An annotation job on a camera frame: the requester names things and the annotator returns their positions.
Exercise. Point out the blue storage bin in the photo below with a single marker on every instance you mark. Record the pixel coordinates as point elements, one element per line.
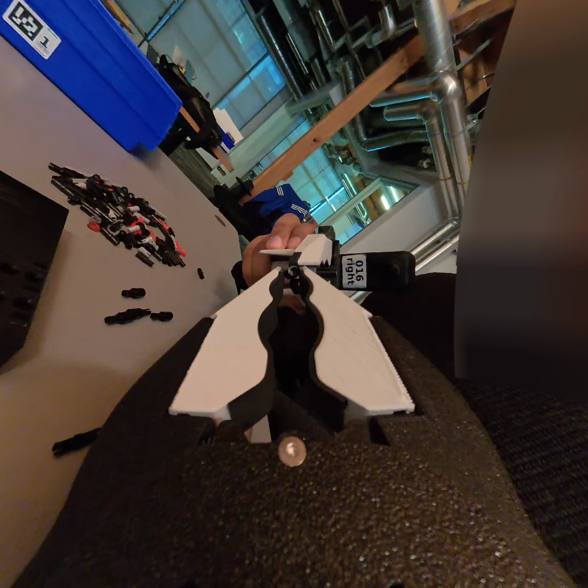
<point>92,69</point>

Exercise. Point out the silver ventilation duct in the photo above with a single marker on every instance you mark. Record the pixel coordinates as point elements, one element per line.
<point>436,36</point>

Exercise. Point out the black office chair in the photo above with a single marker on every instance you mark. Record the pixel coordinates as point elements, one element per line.
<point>234,216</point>

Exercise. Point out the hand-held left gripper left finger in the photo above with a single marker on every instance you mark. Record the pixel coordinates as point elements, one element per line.
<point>220,363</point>

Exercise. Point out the person's right forearm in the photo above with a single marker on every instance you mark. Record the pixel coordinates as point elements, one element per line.
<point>413,321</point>

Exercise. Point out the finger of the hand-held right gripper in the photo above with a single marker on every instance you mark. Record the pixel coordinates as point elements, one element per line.
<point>317,250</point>
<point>292,291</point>

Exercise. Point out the black flanged pin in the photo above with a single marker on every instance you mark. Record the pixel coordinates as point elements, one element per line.
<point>292,274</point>

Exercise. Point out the short black stubby pin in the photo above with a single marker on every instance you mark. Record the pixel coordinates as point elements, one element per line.
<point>133,292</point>

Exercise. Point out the wooden ceiling beam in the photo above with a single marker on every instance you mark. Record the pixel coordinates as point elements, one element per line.
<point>321,133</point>

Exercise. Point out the blue striped jacket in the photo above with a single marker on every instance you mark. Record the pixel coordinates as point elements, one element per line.
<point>280,202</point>

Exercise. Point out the black backpack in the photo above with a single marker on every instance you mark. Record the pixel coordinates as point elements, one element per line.
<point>197,110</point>

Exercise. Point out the black ridged pin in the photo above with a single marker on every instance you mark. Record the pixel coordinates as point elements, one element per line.
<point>144,258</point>
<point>76,442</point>

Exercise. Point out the person's right hand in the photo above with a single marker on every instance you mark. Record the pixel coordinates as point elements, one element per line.
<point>285,232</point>

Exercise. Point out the pile of small plastic pins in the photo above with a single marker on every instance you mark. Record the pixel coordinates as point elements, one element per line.
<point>115,211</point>

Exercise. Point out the black perforated plastic block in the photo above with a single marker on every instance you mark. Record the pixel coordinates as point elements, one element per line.
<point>27,239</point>

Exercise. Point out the long black joined pin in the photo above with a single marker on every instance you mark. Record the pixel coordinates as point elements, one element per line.
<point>126,317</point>

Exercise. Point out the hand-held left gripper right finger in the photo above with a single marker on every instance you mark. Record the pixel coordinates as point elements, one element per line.
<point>363,363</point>

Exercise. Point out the wooden background desk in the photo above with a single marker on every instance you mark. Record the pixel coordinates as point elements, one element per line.
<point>225,160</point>

